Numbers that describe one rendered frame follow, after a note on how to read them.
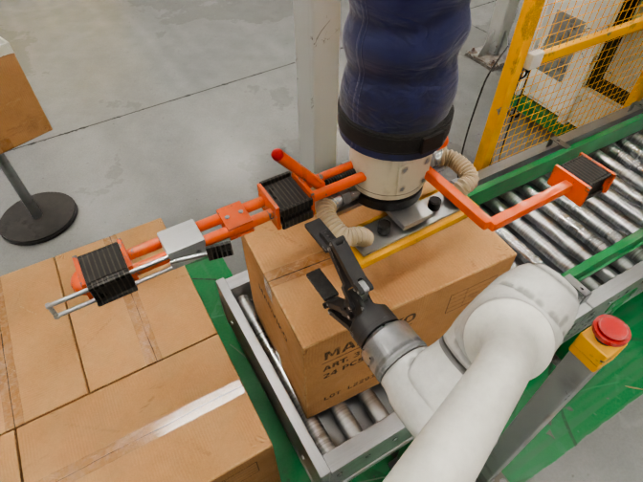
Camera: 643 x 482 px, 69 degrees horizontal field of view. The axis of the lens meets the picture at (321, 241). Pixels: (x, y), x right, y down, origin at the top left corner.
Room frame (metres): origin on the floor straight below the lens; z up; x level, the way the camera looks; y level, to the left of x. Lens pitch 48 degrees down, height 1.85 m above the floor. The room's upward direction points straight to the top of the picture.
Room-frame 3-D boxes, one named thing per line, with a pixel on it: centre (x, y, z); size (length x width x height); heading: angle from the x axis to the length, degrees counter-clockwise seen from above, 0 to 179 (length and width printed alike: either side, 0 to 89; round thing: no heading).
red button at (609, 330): (0.49, -0.58, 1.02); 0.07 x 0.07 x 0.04
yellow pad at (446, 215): (0.72, -0.19, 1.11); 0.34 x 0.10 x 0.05; 121
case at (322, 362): (0.81, -0.14, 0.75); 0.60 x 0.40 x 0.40; 116
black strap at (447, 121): (0.80, -0.15, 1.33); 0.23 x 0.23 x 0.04
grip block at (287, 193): (0.68, 0.07, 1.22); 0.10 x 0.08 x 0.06; 31
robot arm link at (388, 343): (0.35, -0.11, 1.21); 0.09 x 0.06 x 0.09; 121
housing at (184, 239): (0.57, 0.25, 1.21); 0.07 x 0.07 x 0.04; 31
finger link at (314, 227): (0.53, 0.00, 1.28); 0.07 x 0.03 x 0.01; 31
